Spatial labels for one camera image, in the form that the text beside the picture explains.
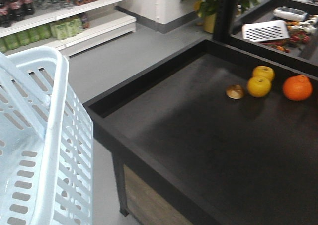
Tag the knobbed orange tangerine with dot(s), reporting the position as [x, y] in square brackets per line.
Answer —
[297, 88]

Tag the light blue plastic basket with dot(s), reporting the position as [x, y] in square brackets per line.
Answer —
[46, 143]

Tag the potted green plant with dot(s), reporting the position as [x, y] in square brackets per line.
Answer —
[207, 9]

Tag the yellow pear apple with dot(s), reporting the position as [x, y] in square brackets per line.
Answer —
[258, 86]
[264, 71]

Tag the white perforated plastic board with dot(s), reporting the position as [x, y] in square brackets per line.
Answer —
[265, 31]

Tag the rear yellow pear apple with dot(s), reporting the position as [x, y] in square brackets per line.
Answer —
[264, 71]

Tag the black back display tray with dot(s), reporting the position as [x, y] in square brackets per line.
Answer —
[300, 50]

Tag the brown half bun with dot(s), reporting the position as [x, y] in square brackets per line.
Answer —
[235, 91]

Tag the front yellow pear apple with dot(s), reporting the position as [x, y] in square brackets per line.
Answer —
[258, 86]

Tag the black wooden display stand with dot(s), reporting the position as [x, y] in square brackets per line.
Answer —
[181, 146]

